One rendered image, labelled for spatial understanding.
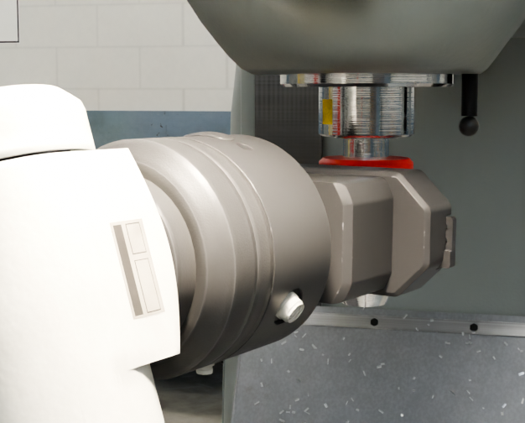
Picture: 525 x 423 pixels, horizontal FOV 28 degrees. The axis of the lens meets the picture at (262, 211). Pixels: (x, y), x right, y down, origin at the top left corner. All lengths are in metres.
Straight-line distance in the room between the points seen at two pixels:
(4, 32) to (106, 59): 0.55
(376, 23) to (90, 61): 4.71
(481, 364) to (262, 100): 0.29
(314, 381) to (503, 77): 0.30
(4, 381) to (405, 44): 0.22
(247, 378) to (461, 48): 0.52
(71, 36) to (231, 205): 4.82
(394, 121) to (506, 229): 0.41
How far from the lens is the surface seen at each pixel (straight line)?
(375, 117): 0.50
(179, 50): 4.97
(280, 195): 0.38
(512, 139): 0.89
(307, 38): 0.44
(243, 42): 0.46
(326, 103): 0.51
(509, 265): 0.90
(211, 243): 0.35
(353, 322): 0.91
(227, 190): 0.36
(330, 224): 0.42
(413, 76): 0.48
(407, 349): 0.90
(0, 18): 5.33
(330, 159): 0.51
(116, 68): 5.07
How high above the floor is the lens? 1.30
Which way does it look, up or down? 7 degrees down
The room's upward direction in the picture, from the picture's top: straight up
